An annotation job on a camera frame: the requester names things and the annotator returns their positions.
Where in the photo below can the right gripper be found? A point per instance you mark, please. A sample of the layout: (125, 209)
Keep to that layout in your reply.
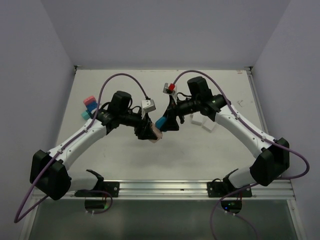
(173, 111)

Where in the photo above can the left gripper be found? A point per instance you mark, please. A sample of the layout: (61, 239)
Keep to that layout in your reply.
(144, 129)

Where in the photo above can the blue plug adapter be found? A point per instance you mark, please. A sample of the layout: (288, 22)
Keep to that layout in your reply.
(160, 122)

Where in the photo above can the beige cube socket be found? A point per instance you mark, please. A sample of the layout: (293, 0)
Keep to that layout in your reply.
(157, 132)

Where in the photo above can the long white charger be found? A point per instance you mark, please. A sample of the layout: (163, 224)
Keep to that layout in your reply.
(197, 119)

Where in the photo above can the white USB charger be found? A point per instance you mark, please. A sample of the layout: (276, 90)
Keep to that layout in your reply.
(208, 125)

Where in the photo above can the blue cube socket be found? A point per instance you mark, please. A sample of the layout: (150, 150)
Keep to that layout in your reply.
(92, 106)

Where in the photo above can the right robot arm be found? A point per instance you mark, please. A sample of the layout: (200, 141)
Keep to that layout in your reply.
(272, 157)

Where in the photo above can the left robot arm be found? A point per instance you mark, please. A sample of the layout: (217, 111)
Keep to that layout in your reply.
(49, 170)

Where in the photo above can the pink plug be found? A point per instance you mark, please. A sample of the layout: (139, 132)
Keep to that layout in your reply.
(89, 100)

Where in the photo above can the teal plug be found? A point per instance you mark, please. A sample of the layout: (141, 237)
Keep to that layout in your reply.
(86, 115)

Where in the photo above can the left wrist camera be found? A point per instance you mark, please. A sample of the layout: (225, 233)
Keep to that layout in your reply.
(147, 106)

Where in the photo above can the aluminium mounting rail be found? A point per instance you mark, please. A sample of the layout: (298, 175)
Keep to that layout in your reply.
(195, 190)

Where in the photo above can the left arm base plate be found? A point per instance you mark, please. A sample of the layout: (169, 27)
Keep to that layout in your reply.
(111, 187)

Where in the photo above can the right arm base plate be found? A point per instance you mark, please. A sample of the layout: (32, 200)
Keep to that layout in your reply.
(218, 188)

